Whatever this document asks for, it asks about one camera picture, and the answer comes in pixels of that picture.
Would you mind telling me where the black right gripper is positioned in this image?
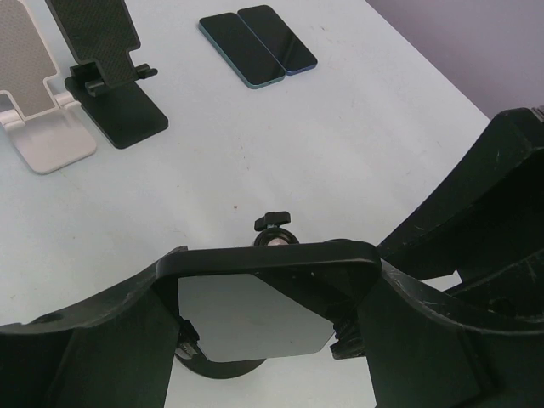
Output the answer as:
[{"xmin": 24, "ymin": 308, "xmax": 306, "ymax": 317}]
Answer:
[{"xmin": 378, "ymin": 107, "xmax": 543, "ymax": 315}]

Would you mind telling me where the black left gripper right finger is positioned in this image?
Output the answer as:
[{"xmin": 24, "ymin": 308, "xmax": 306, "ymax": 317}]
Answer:
[{"xmin": 359, "ymin": 263, "xmax": 543, "ymax": 407}]

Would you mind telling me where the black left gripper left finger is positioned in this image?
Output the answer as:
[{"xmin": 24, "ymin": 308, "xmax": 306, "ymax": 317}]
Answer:
[{"xmin": 1, "ymin": 264, "xmax": 184, "ymax": 407}]

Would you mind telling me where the black round-base phone stand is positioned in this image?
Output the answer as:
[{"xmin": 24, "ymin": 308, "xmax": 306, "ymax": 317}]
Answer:
[{"xmin": 176, "ymin": 211, "xmax": 366, "ymax": 379}]

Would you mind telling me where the white folding phone stand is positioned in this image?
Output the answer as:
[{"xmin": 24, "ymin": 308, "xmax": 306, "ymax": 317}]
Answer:
[{"xmin": 1, "ymin": 1, "xmax": 97, "ymax": 174}]

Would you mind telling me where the blue smartphone dark screen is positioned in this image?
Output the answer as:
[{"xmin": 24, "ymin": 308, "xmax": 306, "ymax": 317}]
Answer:
[{"xmin": 237, "ymin": 5, "xmax": 318, "ymax": 76}]

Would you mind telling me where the teal smartphone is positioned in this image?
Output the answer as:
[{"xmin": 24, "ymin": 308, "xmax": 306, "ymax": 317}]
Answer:
[{"xmin": 198, "ymin": 12, "xmax": 286, "ymax": 89}]

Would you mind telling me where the black phone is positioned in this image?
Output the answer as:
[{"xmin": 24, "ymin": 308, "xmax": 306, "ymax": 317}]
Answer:
[{"xmin": 155, "ymin": 241, "xmax": 382, "ymax": 363}]

